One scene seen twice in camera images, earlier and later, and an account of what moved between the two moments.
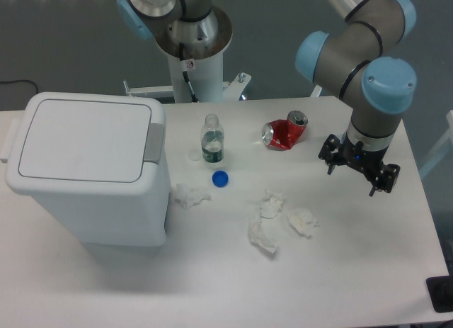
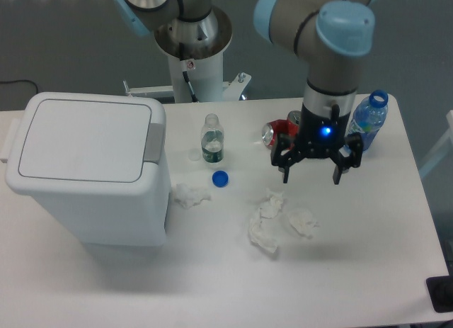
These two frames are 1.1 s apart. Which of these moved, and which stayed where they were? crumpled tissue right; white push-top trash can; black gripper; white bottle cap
Moved: black gripper
Stayed: crumpled tissue right; white push-top trash can; white bottle cap
